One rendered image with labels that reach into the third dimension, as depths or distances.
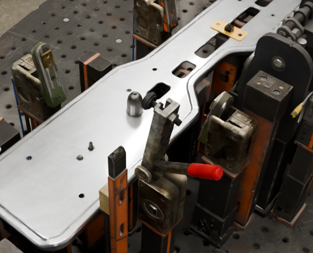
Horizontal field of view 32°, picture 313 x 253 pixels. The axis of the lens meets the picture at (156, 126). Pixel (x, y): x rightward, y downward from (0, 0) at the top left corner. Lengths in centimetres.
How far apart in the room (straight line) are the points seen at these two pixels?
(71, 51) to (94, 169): 76
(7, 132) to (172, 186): 36
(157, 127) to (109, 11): 108
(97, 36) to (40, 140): 76
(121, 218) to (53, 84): 35
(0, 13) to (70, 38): 139
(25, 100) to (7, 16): 192
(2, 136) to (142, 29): 46
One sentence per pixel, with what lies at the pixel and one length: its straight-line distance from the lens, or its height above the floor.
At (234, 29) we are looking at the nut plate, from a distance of 131.
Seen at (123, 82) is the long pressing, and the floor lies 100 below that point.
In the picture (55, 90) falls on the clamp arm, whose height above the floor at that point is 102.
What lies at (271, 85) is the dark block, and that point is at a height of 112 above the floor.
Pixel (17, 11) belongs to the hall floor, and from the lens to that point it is 311.
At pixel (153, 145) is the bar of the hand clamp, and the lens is 85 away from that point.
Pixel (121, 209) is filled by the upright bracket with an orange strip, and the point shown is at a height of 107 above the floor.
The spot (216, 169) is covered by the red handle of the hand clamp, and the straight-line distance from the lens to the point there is 82.
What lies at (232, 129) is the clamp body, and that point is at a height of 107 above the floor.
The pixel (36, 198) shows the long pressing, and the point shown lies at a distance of 97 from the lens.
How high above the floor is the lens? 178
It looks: 47 degrees down
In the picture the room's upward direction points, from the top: 3 degrees clockwise
